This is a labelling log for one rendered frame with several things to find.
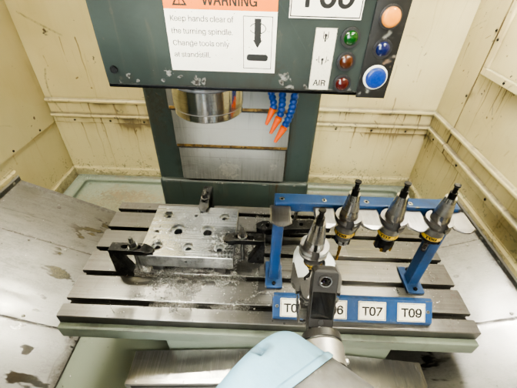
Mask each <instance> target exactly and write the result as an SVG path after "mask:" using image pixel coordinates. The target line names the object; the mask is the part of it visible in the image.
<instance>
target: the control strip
mask: <svg viewBox="0 0 517 388"><path fill-rule="evenodd" d="M411 4H412V0H377V4H376V7H375V14H374V17H373V20H372V27H371V31H370V34H369V40H368V44H367V48H366V51H365V57H364V61H363V65H362V70H361V75H360V78H359V84H358V88H357V92H356V95H355V97H357V98H379V99H383V98H384V97H385V92H386V89H387V86H388V83H389V79H390V75H391V73H392V68H393V65H394V62H395V57H396V55H397V51H398V49H399V44H400V41H401V38H402V33H403V31H404V27H405V23H406V20H407V17H408V14H409V9H410V6H411ZM392 6H395V7H398V8H399V9H400V10H401V13H402V17H401V19H400V21H399V23H398V24H397V25H396V26H394V27H392V28H386V27H385V26H384V25H383V24H382V15H383V13H384V11H385V10H386V9H387V8H389V7H392ZM351 30H354V31H356V32H357V33H358V36H359V37H358V40H357V42H356V43H355V44H354V45H346V44H345V42H344V37H345V34H346V33H347V32H348V31H351ZM360 38H361V33H360V31H359V30H358V29H357V28H356V27H349V28H347V29H346V30H345V31H344V32H343V33H342V36H341V42H342V44H343V46H344V47H346V48H348V49H350V48H353V47H355V46H356V45H357V44H358V43H359V41H360ZM381 42H387V43H389V45H390V50H389V52H388V54H387V55H384V56H378V55H377V54H376V52H375V50H376V47H377V46H378V44H379V43H381ZM344 55H350V56H351V57H352V58H353V63H352V66H351V67H350V68H348V69H343V68H342V67H341V66H340V64H339V63H340V60H341V58H342V57H343V56H344ZM354 65H355V56H354V55H353V54H352V53H351V52H343V53H342V54H341V55H340V56H339V57H338V59H337V66H338V68H339V69H340V70H341V71H343V72H346V71H348V70H350V69H352V68H353V66H354ZM373 68H382V69H384V70H385V73H386V80H385V82H384V83H383V84H382V85H381V86H380V87H378V88H376V89H372V88H369V87H368V86H367V85H366V83H365V77H366V75H367V73H368V72H369V71H370V70H371V69H373ZM340 78H347V79H348V81H349V85H348V87H347V88H346V89H344V90H338V89H337V88H336V86H335V84H336V82H337V80H338V79H340ZM350 85H351V79H350V78H349V77H348V76H347V75H338V76H337V77H336V78H335V79H334V82H333V88H334V90H335V91H337V92H345V91H346V90H348V89H349V87H350Z"/></svg>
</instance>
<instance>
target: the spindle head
mask: <svg viewBox="0 0 517 388"><path fill-rule="evenodd" d="M85 1H86V5H87V7H88V12H89V15H90V18H91V21H92V26H93V29H94V32H95V37H96V40H97V43H98V47H99V51H100V54H101V57H102V61H103V65H104V67H105V72H106V75H107V78H108V82H109V85H110V86H111V87H131V88H153V89H196V90H219V91H240V92H284V93H306V94H328V95H356V92H357V88H358V84H359V78H360V75H361V70H362V65H363V61H364V57H365V51H366V48H367V44H368V40H369V34H370V31H371V27H372V20H373V17H374V14H375V7H376V4H377V0H365V3H364V7H363V11H362V17H361V20H347V19H323V18H289V6H290V0H279V4H278V18H277V32H276V47H275V73H259V72H215V71H192V70H172V60H171V55H170V49H169V44H168V34H167V28H166V23H165V13H164V8H163V2H162V0H85ZM349 27H356V28H357V29H358V30H359V31H360V33H361V38H360V41H359V43H358V44H357V45H356V46H355V47H353V48H346V47H344V46H343V44H342V42H341V36H342V33H343V32H344V31H345V30H346V29H347V28H349ZM316 28H337V29H338V31H337V36H336V41H335V50H334V55H333V60H332V68H331V73H330V78H329V87H328V90H318V89H309V79H310V72H311V66H312V55H313V49H314V42H315V30H316ZM343 52H351V53H352V54H353V55H354V56H355V65H354V66H353V68H352V69H350V70H348V71H346V72H343V71H341V70H340V69H339V68H338V66H337V59H338V57H339V56H340V55H341V54H342V53H343ZM338 75H347V76H348V77H349V78H350V79H351V85H350V87H349V89H348V90H346V91H345V92H337V91H335V90H334V88H333V82H334V79H335V78H336V77H337V76H338Z"/></svg>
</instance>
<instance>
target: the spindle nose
mask: <svg viewBox="0 0 517 388"><path fill-rule="evenodd" d="M171 90H172V99H173V105H174V107H175V112H176V114H177V115H178V116H179V117H181V118H182V119H184V120H186V121H189V122H194V123H201V124H213V123H220V122H226V121H228V120H231V119H233V118H235V117H236V116H238V115H239V114H240V113H241V112H242V105H243V92H240V91H219V90H196V89H171Z"/></svg>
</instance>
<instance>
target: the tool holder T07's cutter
mask: <svg viewBox="0 0 517 388"><path fill-rule="evenodd" d="M394 242H395V241H394V240H392V241H390V242H387V241H384V240H383V239H381V238H380V236H379V234H377V236H376V238H375V241H374V243H373V245H374V247H375V248H380V250H379V252H384V253H386V251H387V250H389V251H391V249H392V247H393V245H394Z"/></svg>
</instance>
